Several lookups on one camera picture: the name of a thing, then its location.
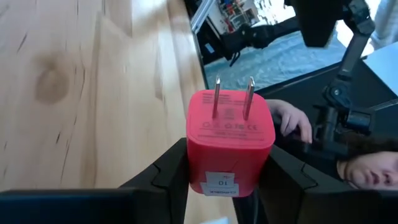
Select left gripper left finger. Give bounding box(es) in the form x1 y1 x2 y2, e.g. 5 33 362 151
119 138 190 224

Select pink adapter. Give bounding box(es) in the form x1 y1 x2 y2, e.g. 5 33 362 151
185 74 276 198

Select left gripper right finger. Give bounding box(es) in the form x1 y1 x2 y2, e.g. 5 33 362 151
233 144 398 224

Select black floor stand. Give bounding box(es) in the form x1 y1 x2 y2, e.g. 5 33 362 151
217 18 299 68

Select person's hand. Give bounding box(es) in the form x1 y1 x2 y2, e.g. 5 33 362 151
266 99 313 144

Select person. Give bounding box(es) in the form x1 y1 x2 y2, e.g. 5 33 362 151
335 132 398 190

